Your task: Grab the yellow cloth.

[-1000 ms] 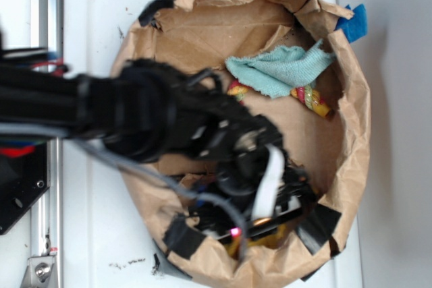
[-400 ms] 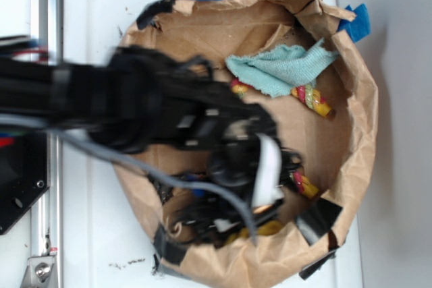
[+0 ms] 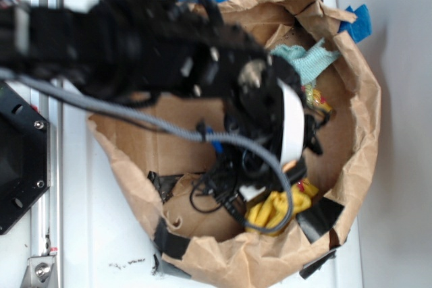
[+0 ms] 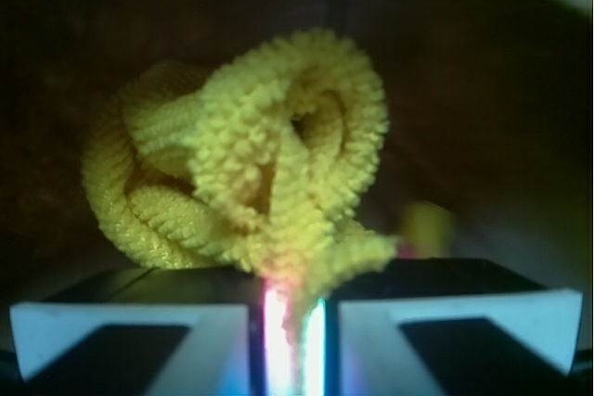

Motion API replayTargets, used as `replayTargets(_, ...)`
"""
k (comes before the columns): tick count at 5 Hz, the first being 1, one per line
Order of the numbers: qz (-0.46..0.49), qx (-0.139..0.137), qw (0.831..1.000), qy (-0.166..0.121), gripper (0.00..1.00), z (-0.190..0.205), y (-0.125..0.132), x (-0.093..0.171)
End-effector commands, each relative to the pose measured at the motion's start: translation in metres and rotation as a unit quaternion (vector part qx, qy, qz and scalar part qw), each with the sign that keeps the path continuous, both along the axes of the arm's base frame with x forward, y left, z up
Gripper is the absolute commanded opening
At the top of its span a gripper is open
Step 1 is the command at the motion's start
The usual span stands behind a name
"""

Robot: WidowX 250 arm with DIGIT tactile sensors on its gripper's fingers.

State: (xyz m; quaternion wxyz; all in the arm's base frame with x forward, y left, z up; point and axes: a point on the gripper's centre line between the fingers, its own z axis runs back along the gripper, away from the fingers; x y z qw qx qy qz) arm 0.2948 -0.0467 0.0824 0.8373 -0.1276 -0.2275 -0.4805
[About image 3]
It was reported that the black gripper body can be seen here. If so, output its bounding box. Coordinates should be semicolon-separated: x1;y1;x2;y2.
182;25;304;153

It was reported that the yellow cloth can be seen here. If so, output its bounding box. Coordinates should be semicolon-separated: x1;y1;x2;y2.
246;178;319;229

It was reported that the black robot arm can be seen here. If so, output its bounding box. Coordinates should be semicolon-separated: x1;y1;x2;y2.
1;0;306;160

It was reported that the teal blue cloth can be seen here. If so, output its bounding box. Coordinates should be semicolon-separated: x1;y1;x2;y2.
271;38;341;86

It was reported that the brown paper bag container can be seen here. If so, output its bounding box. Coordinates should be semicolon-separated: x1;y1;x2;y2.
88;0;381;287

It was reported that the blue tape piece right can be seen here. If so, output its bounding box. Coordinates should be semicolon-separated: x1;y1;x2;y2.
338;4;372;43

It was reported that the black tape inside bag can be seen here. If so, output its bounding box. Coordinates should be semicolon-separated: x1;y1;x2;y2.
147;171;182;203

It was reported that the black tape bottom right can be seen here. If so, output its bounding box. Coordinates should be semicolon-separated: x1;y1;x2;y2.
296;197;345;243

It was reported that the black tape bottom left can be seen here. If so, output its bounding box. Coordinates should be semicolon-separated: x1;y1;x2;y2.
153;218;190;260

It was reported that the black tape lower right edge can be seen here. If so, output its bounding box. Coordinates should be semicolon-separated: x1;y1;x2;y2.
299;248;337;280

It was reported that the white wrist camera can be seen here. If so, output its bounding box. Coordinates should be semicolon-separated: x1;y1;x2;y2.
277;80;304;166

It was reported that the multicolour twisted rope toy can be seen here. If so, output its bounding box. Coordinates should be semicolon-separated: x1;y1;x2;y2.
302;84;333;117

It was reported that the grey braided cable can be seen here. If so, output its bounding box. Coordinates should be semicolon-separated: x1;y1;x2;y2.
0;67;294;235

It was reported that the aluminium extrusion rail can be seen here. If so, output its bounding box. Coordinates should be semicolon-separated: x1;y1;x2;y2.
29;0;63;287

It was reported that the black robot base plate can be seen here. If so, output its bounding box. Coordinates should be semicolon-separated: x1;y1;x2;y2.
1;82;49;235

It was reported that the metal corner bracket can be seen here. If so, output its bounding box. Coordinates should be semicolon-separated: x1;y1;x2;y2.
20;256;59;288

